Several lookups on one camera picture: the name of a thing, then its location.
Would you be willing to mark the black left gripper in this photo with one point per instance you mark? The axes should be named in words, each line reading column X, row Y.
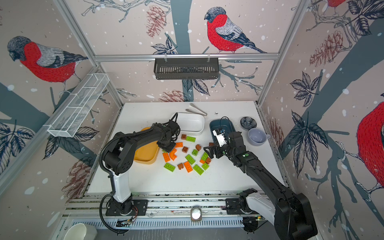
column 168, row 149

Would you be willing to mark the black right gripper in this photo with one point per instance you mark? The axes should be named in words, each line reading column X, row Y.
column 211, row 153

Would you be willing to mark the orange 2x3 lego brick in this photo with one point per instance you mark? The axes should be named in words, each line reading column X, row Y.
column 179, row 145

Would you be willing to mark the orange curved lego piece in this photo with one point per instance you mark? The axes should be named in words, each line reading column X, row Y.
column 173, row 155

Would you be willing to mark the orange 2x4 lego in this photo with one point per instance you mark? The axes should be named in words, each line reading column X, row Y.
column 166, row 157
column 188, row 167

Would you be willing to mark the green 2x4 lego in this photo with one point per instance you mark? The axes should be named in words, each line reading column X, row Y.
column 198, row 169
column 190, row 159
column 169, row 167

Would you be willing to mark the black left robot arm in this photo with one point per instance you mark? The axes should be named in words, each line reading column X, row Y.
column 117, row 156

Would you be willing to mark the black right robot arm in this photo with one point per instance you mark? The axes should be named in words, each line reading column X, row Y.
column 290, row 213

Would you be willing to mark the green 2x3 lego on orange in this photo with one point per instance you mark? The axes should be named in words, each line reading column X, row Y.
column 204, row 157

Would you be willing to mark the green 2x2 lego bottom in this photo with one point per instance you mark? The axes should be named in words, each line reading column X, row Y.
column 205, row 166

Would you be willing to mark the green 2x2 lego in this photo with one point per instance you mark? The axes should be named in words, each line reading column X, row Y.
column 195, row 152
column 205, row 166

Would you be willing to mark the white plastic bin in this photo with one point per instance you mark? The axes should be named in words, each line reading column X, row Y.
column 192, row 124

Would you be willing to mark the green 2x3 lego top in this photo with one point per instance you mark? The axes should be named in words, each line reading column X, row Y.
column 191, row 139

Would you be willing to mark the green 2x2 lego centre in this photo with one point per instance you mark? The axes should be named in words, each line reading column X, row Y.
column 195, row 152

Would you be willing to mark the teal plastic bin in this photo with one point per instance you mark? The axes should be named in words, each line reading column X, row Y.
column 225, row 124

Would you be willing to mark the green 2x4 lego bottom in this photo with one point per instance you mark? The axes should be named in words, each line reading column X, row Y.
column 198, row 169

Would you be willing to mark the metal tongs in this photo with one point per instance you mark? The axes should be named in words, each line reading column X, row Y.
column 195, row 110

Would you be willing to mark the yellow plastic bin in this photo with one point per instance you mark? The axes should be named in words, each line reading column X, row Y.
column 147, row 154

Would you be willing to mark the orange 2x4 lego bottom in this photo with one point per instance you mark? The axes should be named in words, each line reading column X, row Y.
column 188, row 167

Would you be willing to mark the lavender plastic bowl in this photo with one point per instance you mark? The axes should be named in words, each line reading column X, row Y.
column 257, row 137

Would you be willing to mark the dark patterned ceramic bowl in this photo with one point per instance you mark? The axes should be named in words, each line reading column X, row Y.
column 248, row 123

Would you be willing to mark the round silver button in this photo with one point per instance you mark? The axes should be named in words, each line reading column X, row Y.
column 196, row 214

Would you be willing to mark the white bowl bottom left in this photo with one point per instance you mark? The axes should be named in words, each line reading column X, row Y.
column 81, row 231

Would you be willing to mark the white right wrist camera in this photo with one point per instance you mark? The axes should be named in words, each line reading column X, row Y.
column 219, row 134

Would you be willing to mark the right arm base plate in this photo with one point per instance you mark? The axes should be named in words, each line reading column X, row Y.
column 235, row 206

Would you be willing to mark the black hanging wire basket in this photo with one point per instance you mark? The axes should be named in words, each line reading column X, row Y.
column 187, row 69

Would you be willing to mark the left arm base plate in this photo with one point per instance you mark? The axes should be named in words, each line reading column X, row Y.
column 128, row 208

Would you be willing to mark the white wire mesh shelf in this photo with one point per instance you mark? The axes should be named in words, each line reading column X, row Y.
column 75, row 112

